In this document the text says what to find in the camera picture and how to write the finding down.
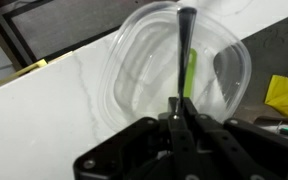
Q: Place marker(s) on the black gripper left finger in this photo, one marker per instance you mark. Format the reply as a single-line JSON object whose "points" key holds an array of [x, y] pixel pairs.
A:
{"points": [[148, 149]]}

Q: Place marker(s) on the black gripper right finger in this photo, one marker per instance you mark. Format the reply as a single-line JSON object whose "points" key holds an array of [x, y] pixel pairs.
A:
{"points": [[240, 150]]}

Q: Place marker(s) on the clear plastic lunch box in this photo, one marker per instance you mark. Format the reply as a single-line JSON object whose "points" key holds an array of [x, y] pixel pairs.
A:
{"points": [[141, 68]]}

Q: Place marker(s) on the green measuring spoon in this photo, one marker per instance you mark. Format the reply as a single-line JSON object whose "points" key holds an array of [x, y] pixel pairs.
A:
{"points": [[190, 71]]}

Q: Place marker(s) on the metal spoon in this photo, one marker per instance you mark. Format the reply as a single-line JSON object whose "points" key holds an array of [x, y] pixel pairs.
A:
{"points": [[185, 18]]}

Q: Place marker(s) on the yellow glove in sink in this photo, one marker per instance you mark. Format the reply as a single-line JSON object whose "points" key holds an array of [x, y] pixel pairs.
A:
{"points": [[277, 94]]}

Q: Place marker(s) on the stainless steel sink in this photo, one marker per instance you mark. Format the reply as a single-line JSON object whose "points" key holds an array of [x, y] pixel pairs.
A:
{"points": [[268, 49]]}

